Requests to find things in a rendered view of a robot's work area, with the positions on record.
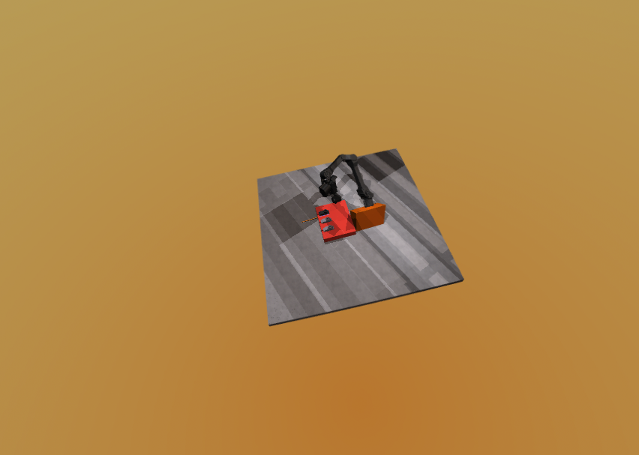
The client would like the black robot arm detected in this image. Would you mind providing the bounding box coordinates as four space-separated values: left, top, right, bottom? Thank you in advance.
319 154 374 207

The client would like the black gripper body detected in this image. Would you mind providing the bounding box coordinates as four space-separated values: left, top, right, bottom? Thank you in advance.
330 185 341 203

